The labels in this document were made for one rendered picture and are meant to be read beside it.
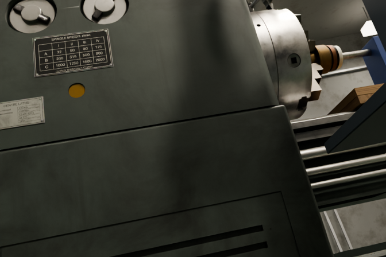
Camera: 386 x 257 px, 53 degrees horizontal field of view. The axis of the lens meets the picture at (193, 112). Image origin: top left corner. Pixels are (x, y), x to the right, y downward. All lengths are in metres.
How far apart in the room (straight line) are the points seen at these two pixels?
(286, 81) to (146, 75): 0.37
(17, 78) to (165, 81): 0.28
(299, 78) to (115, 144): 0.49
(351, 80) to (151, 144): 12.08
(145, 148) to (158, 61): 0.18
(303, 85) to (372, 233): 10.58
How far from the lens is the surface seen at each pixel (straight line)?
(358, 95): 0.95
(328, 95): 12.23
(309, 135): 0.90
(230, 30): 0.84
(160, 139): 0.72
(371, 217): 11.56
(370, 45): 1.26
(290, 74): 0.98
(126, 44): 0.81
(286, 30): 1.01
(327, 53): 1.16
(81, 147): 0.73
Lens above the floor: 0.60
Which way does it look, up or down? 22 degrees up
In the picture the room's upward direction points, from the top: 13 degrees counter-clockwise
